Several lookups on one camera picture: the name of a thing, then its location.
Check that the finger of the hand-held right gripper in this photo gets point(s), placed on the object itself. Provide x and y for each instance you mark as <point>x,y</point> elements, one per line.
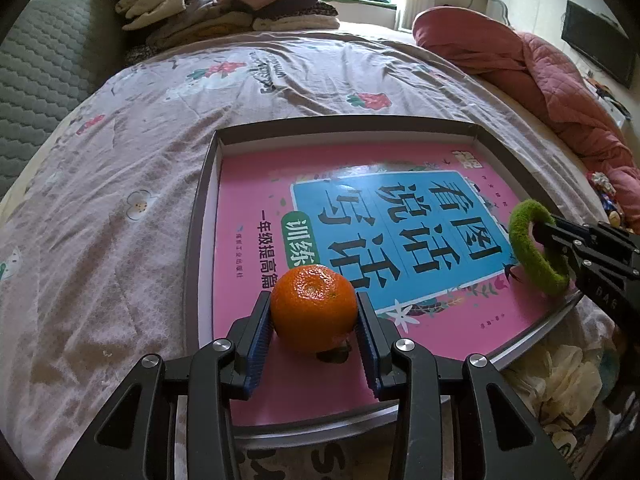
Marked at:
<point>575,257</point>
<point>595,236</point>

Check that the cream sheer scarf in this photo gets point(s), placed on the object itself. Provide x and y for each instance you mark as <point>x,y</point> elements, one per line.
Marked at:
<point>565,380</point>

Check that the orange mandarin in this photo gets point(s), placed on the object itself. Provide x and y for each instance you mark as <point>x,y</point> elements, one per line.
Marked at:
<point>312,310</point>

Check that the pink book with blue label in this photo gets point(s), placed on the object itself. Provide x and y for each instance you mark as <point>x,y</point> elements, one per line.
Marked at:
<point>250,200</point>

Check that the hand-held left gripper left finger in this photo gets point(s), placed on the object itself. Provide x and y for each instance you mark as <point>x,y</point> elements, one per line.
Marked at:
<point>260,347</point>

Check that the grey quilted headboard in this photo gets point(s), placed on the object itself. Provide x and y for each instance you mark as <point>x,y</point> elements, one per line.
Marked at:
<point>45,70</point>

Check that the floral printed bed sheet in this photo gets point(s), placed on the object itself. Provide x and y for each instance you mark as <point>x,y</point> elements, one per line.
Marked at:
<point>150,135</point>

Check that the black flat television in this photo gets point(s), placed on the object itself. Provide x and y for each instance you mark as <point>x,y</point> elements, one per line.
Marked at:
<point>595,45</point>

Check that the pink quilt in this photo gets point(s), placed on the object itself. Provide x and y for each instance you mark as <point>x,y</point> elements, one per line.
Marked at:
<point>500,50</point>

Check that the grey shallow box tray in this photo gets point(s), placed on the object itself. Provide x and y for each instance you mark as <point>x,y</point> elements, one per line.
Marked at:
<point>200,260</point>

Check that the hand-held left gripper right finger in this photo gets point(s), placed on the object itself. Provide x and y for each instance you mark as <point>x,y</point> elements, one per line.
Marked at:
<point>368,357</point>

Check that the colourful small trinket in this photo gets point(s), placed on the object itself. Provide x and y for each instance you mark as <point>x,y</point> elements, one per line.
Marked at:
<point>601,183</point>

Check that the pile of folded clothes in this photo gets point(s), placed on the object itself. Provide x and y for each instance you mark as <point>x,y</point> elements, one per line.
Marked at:
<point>240,5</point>

